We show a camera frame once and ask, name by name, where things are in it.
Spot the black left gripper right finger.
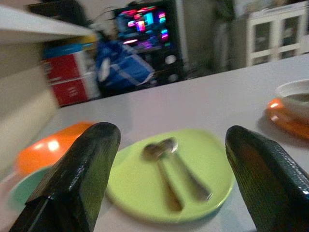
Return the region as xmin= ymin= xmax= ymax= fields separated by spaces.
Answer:
xmin=225 ymin=125 xmax=309 ymax=232

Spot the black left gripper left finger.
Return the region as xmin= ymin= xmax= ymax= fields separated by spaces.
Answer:
xmin=8 ymin=122 xmax=122 ymax=232

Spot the metal spoon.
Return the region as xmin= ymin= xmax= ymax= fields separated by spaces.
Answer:
xmin=142 ymin=144 xmax=184 ymax=212
xmin=159 ymin=137 xmax=214 ymax=203

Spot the orange plate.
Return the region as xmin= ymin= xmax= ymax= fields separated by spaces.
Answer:
xmin=265 ymin=97 xmax=309 ymax=141
xmin=14 ymin=121 xmax=97 ymax=176

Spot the teal plate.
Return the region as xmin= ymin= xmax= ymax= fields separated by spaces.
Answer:
xmin=8 ymin=166 xmax=53 ymax=206

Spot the lime green plate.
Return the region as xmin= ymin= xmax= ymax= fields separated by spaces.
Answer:
xmin=105 ymin=129 xmax=235 ymax=224

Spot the white bowl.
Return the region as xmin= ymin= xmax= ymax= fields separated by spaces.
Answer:
xmin=275 ymin=79 xmax=309 ymax=119

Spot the red cardboard box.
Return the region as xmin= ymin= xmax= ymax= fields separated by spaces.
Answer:
xmin=43 ymin=54 xmax=89 ymax=83
xmin=49 ymin=74 xmax=101 ymax=107

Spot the blue bag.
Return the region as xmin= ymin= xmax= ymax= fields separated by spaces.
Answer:
xmin=95 ymin=40 xmax=157 ymax=89

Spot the blue box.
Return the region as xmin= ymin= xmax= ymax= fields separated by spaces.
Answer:
xmin=42 ymin=42 xmax=96 ymax=60

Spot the white glass door cabinet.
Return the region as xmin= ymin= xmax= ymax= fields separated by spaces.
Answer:
xmin=246 ymin=3 xmax=309 ymax=67

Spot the white shelf board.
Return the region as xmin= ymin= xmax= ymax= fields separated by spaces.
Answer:
xmin=0 ymin=4 xmax=95 ymax=45

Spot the black computer tower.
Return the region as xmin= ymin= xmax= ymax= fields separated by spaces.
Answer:
xmin=113 ymin=1 xmax=186 ymax=85

